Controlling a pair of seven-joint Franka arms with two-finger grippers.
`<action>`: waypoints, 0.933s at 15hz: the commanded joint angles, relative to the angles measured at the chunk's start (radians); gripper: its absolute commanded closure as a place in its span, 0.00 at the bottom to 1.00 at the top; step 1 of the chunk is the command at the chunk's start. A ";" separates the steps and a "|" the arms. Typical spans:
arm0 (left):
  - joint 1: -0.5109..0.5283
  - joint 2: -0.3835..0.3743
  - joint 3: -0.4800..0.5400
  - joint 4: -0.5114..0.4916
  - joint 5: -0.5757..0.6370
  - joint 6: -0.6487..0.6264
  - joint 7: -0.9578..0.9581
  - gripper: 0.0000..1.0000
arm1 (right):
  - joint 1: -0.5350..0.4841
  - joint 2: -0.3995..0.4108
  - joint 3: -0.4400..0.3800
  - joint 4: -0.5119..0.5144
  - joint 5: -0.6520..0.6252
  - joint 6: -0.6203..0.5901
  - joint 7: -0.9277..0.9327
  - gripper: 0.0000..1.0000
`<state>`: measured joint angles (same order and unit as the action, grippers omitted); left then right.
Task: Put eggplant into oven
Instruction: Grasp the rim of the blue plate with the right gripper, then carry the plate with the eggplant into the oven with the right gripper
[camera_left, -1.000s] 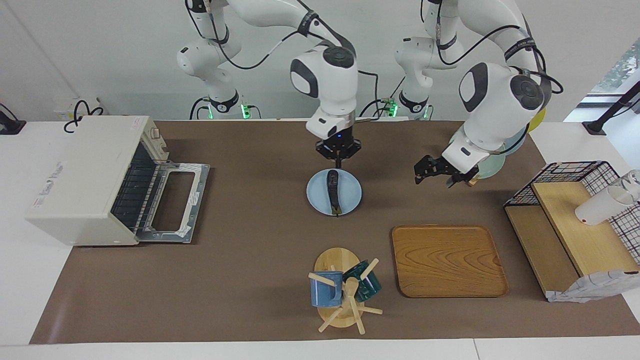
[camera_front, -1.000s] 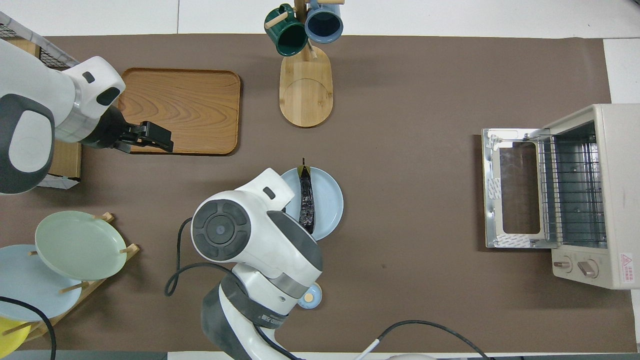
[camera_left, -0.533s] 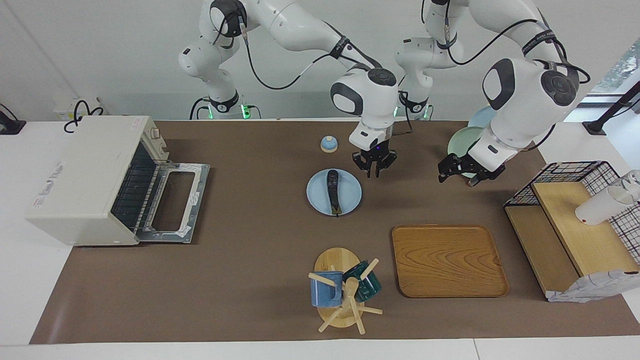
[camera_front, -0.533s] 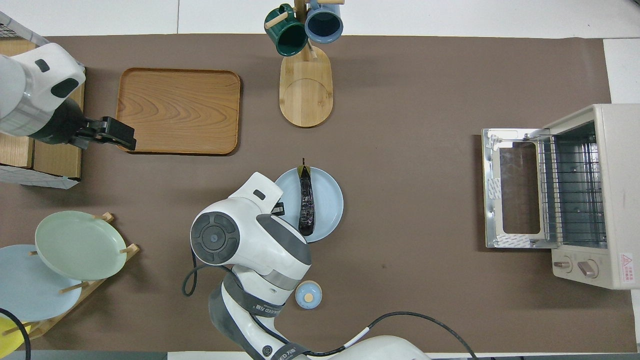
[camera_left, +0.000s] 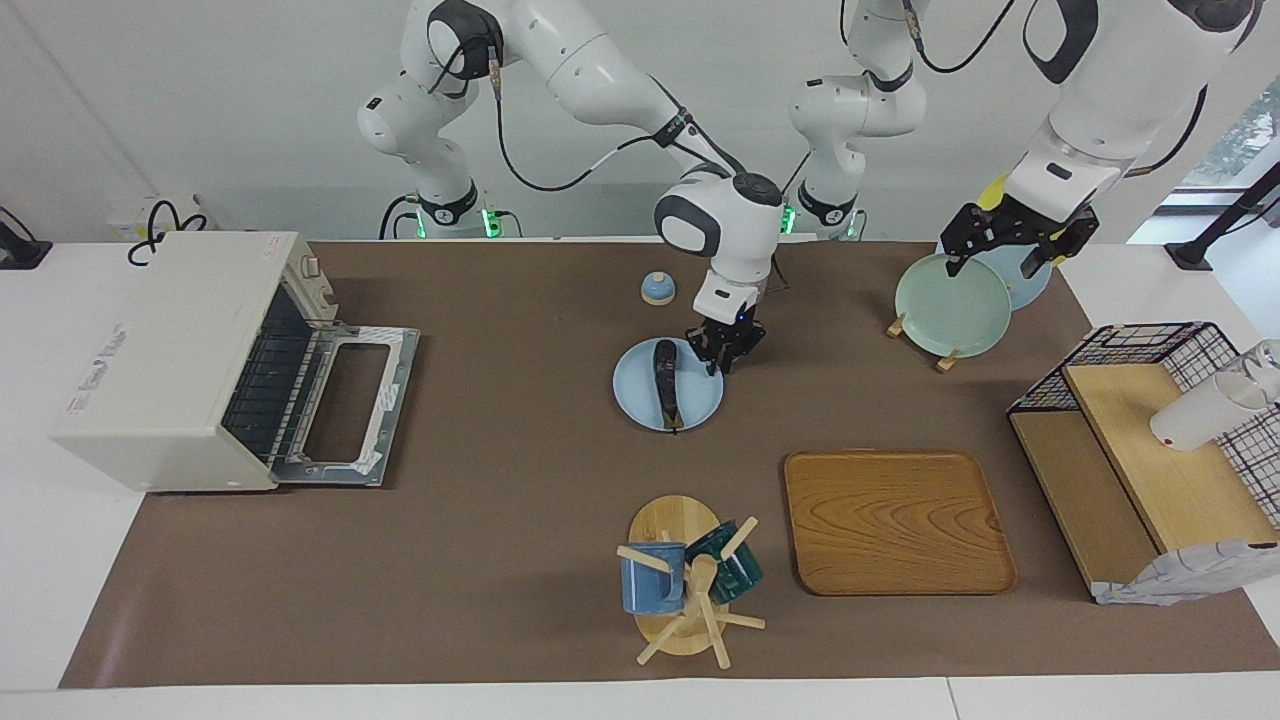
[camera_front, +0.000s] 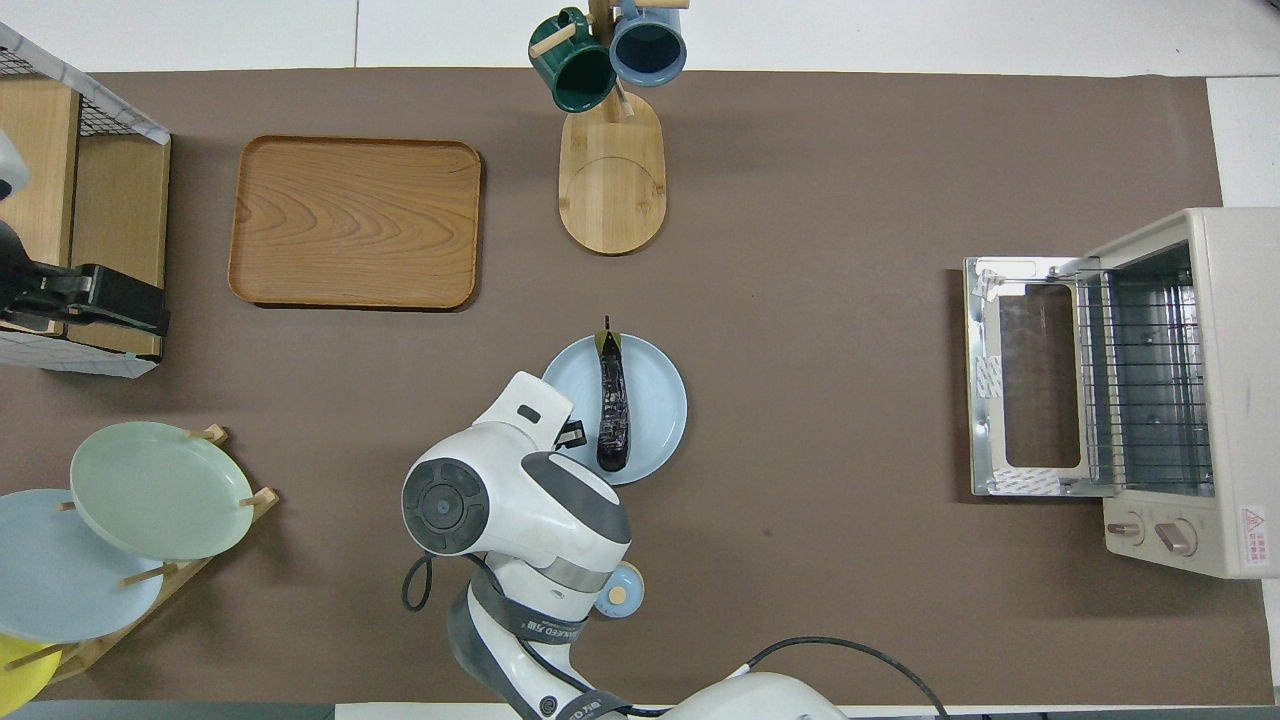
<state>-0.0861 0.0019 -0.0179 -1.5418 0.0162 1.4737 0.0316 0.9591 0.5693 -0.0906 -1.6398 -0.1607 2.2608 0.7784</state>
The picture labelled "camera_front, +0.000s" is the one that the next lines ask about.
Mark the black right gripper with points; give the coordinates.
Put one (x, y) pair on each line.
(573, 436)

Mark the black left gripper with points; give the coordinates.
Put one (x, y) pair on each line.
(45, 295)

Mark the dark purple eggplant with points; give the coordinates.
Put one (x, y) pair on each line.
(611, 410)

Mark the cream toaster oven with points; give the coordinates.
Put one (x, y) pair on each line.
(1230, 350)

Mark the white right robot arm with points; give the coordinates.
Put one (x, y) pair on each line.
(520, 500)

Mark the white patterned cloth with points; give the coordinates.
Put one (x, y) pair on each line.
(80, 355)
(90, 90)

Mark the small blue wooden-knob lid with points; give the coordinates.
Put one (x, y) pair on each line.
(627, 595)

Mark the pale green plate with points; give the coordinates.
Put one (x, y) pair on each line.
(160, 490)

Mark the wooden plate rack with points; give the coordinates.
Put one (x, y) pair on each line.
(262, 497)

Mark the rectangular wooden tray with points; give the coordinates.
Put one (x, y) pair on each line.
(355, 222)

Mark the wooden mug tree stand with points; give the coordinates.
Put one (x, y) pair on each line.
(612, 190)

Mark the light blue racked plate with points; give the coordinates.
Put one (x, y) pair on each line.
(60, 580)

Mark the dark green mug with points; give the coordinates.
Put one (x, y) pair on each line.
(572, 75)

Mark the yellow plate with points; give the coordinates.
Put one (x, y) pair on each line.
(22, 672)

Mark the blue mug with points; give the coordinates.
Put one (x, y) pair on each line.
(648, 50)

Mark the brown table mat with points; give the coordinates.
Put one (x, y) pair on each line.
(850, 150)

